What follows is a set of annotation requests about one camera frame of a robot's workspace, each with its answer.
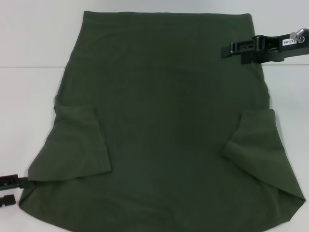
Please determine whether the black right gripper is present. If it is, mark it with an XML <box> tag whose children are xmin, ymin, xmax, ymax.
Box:
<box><xmin>221</xmin><ymin>32</ymin><xmax>309</xmax><ymax>65</ymax></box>

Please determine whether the dark green t-shirt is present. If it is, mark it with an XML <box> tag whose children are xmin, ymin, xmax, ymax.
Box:
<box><xmin>18</xmin><ymin>11</ymin><xmax>304</xmax><ymax>232</ymax></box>

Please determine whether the metal right wrist connector plug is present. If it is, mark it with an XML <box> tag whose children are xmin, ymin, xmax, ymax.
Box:
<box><xmin>290</xmin><ymin>28</ymin><xmax>307</xmax><ymax>44</ymax></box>

